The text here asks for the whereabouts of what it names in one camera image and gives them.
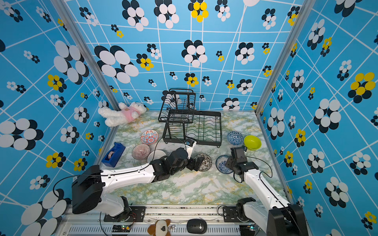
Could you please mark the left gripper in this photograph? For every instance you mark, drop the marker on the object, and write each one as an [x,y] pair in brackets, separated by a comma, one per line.
[193,165]

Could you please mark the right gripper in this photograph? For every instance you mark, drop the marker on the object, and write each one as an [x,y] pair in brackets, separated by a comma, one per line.
[229,161]

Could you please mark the black white leaf bowl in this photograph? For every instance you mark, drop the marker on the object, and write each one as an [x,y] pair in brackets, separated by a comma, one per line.
[206,164]

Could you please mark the blue floral bowl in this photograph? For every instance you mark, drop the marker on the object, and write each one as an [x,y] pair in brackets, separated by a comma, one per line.
[221,165]

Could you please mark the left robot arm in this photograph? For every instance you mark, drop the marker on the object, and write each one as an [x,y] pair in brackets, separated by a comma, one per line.
[91,190]

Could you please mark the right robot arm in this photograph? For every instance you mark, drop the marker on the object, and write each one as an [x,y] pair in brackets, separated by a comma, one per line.
[278,217]

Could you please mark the blue triangle pattern bowl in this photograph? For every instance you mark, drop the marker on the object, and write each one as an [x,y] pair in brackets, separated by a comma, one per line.
[235,138]

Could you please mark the lime green bowl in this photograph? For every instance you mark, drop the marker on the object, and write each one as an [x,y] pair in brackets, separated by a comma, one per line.
[252,142]

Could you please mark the plain white bowl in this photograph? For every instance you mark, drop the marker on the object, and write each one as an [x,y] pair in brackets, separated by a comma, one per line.
[155,155]

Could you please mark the red blue patterned bowl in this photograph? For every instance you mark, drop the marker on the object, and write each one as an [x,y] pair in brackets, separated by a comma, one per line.
[149,137]

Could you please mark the pink striped bowl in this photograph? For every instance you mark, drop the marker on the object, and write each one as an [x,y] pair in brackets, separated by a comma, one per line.
[141,152]

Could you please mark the black computer mouse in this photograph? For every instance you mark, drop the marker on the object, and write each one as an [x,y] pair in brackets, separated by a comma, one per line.
[196,226]

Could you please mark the right circuit board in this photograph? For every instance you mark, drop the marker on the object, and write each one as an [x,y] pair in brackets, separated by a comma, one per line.
[247,229]

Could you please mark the circuit board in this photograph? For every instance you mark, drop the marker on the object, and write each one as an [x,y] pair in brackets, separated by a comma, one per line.
[247,229]
[121,229]

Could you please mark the brown plush dog toy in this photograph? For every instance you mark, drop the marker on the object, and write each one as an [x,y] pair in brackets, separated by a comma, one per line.
[160,228]

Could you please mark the white plush toy pink shirt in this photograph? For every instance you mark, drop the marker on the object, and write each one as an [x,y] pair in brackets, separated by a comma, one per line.
[127,114]

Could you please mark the blue tape dispenser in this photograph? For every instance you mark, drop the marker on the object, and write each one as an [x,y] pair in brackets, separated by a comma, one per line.
[112,157]

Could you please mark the left circuit board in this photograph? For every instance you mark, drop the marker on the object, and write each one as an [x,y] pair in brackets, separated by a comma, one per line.
[121,229]

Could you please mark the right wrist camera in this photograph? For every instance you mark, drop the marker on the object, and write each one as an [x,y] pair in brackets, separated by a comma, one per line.
[238,154]

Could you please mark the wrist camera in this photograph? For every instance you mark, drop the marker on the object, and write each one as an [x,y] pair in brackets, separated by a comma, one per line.
[238,154]
[190,144]

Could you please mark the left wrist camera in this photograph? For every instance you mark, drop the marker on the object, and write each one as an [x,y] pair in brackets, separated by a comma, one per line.
[190,144]

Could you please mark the black wire dish rack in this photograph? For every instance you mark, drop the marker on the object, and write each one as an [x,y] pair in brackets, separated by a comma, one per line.
[183,121]

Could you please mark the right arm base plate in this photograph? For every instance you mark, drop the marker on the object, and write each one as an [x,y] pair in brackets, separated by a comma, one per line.
[230,213]

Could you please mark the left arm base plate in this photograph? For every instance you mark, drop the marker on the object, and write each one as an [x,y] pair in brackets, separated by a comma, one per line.
[133,214]

